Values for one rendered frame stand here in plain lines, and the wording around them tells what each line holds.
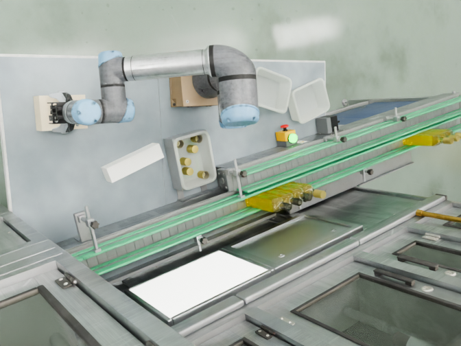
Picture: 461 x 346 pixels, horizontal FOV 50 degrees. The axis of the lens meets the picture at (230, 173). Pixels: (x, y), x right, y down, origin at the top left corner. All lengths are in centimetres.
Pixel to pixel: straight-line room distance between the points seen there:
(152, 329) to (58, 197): 119
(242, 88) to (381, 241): 86
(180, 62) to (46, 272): 71
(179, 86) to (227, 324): 97
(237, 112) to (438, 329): 81
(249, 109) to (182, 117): 70
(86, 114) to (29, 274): 51
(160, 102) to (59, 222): 62
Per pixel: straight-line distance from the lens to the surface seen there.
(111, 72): 159
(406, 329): 149
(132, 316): 90
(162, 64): 155
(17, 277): 126
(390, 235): 203
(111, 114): 157
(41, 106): 183
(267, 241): 203
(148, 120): 207
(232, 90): 148
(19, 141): 191
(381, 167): 283
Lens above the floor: 262
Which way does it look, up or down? 54 degrees down
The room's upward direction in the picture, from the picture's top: 99 degrees clockwise
